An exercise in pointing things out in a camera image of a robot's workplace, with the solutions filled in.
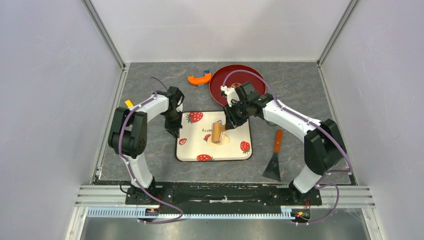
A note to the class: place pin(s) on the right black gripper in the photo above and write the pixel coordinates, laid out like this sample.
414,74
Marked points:
229,113

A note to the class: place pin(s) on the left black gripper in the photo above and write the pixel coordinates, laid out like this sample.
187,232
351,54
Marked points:
174,129

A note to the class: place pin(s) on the strawberry pattern tray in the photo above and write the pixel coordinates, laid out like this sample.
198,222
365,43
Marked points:
203,138

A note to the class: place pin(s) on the wooden dough roller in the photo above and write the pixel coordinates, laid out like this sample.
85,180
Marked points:
217,128

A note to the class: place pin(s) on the small metal cup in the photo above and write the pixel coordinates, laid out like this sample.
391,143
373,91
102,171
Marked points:
271,124

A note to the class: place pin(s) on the white dough piece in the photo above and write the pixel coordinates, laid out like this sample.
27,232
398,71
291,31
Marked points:
222,141

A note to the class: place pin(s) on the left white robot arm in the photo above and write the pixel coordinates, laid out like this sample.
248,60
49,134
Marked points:
129,128

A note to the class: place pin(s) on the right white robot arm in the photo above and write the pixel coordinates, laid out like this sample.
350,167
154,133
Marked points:
322,142

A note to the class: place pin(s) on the red round plate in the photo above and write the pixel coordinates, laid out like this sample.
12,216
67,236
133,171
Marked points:
235,80

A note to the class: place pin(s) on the orange U-shaped toy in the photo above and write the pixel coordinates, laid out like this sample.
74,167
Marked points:
200,81

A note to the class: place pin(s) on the yellow block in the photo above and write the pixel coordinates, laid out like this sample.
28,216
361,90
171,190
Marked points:
129,104

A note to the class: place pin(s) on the orange handled scraper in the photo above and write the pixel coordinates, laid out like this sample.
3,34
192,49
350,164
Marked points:
272,170

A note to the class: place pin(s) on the white toothed cable strip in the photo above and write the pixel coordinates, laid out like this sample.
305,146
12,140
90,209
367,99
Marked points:
143,213

